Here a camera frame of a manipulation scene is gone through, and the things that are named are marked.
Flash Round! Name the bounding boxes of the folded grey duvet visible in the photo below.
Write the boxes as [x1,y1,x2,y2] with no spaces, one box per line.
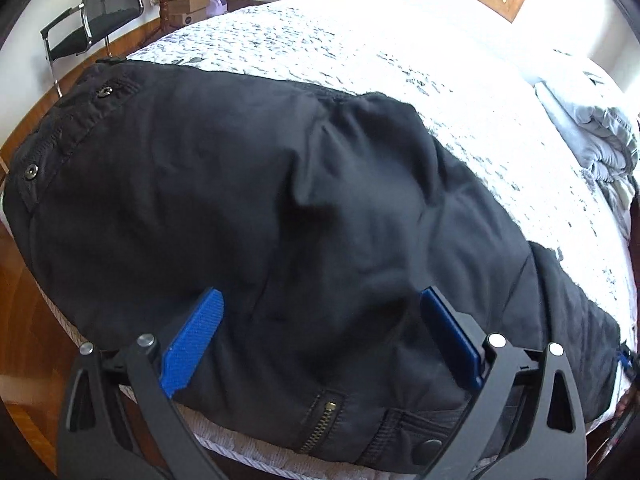
[534,50,640,211]

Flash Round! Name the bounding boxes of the black pants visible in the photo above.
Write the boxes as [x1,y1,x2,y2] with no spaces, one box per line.
[2,57,623,466]

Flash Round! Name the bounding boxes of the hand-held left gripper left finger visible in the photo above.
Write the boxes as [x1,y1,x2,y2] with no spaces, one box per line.
[57,287,236,480]

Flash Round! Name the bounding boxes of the large cardboard box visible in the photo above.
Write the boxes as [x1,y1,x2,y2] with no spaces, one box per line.
[167,0,209,29]

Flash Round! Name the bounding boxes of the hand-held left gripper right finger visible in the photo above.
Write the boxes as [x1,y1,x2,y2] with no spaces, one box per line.
[420,286,588,480]

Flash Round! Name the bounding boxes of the grey quilted leaf-print bedspread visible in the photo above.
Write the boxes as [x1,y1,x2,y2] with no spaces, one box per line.
[0,0,636,480]

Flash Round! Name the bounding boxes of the wooden coat stand post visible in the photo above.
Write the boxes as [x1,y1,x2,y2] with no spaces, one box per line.
[158,0,172,45]

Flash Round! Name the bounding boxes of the black mesh chrome chair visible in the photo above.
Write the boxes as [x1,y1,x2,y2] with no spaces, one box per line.
[40,0,147,98]

